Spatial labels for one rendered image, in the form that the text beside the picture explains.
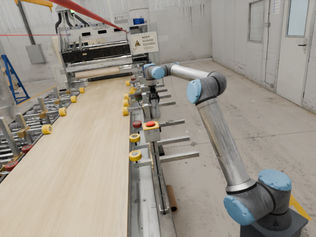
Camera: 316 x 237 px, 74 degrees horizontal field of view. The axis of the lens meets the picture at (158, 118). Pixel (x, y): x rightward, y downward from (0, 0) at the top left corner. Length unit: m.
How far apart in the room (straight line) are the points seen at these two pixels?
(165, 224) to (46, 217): 0.56
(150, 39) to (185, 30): 6.41
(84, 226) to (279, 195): 0.89
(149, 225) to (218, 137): 0.63
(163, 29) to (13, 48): 6.98
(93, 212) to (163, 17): 9.57
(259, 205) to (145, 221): 0.62
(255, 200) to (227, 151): 0.25
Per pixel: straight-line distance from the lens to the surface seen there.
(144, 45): 3.90
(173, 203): 2.16
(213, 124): 1.06
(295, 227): 1.39
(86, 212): 1.08
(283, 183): 1.19
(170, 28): 10.18
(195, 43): 10.33
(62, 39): 4.39
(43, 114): 2.49
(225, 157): 1.07
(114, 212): 1.03
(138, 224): 1.33
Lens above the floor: 1.61
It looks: 23 degrees down
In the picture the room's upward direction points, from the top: 8 degrees counter-clockwise
